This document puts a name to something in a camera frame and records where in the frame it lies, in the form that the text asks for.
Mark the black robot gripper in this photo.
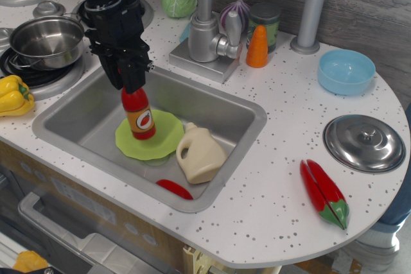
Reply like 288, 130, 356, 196
83, 0, 153, 94

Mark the red toy ketchup bottle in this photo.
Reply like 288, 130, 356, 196
121, 88, 156, 140

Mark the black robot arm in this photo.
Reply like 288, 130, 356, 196
85, 0, 153, 94

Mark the front left stove burner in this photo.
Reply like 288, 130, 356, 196
1, 48, 85, 101

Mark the steel cooking pot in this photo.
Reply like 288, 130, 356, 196
9, 16, 84, 71

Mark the silver toy faucet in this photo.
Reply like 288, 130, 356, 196
169, 0, 242, 83

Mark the green plastic plate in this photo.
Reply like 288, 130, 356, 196
115, 110, 184, 160

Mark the lower grey stove knob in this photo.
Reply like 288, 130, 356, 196
33, 1, 66, 18

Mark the yellow toy bell pepper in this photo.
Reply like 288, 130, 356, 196
1, 75, 35, 116

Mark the left edge grey stove knob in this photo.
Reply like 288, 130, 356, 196
0, 28, 13, 50

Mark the cream toy detergent jug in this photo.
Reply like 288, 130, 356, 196
176, 123, 228, 184

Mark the small red toy pepper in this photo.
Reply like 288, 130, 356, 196
156, 179, 193, 200

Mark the purple toy onion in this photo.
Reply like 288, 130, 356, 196
220, 0, 250, 33

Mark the orange toy carrot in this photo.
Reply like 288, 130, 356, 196
246, 26, 268, 68

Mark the green toy can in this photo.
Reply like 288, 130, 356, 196
247, 2, 281, 53

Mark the grey support pole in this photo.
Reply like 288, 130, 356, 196
290, 0, 324, 55

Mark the yellow black bag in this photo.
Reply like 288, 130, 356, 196
12, 251, 49, 273

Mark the light blue plastic bowl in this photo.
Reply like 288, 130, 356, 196
317, 49, 376, 96

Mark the red toy chili pepper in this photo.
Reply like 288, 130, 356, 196
300, 159, 349, 230

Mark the steel pot lid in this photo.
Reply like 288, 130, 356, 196
322, 114, 406, 173

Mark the toy oven door handle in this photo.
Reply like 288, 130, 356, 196
18, 193, 175, 273

